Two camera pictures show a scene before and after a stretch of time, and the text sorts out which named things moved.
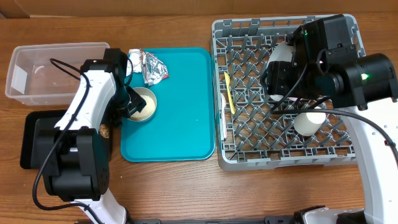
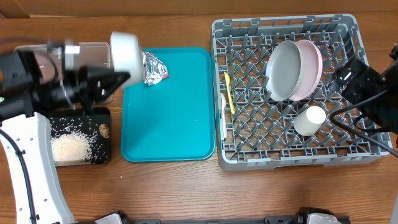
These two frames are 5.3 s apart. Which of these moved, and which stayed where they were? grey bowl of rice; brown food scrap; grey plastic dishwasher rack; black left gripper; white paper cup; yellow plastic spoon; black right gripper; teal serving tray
Moved: grey bowl of rice; black right gripper; black left gripper
Stayed: teal serving tray; brown food scrap; grey plastic dishwasher rack; yellow plastic spoon; white paper cup
